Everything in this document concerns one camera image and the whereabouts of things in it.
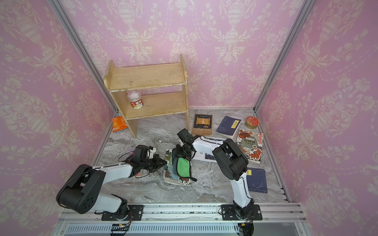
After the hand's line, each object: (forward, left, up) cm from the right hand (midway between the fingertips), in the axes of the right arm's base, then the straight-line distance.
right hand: (176, 156), depth 93 cm
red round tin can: (+24, -56, 0) cm, 61 cm away
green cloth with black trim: (-8, -4, +3) cm, 9 cm away
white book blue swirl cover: (0, -17, -2) cm, 17 cm away
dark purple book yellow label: (+22, -38, -1) cm, 44 cm away
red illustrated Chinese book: (+8, -50, -2) cm, 51 cm away
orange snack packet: (+27, +43, +3) cm, 51 cm away
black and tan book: (+25, -19, -1) cm, 31 cm away
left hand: (-5, +5, +2) cm, 7 cm away
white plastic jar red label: (+28, +23, +26) cm, 45 cm away
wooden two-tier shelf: (+48, +20, +14) cm, 54 cm away
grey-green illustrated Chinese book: (-13, +3, +1) cm, 13 cm away
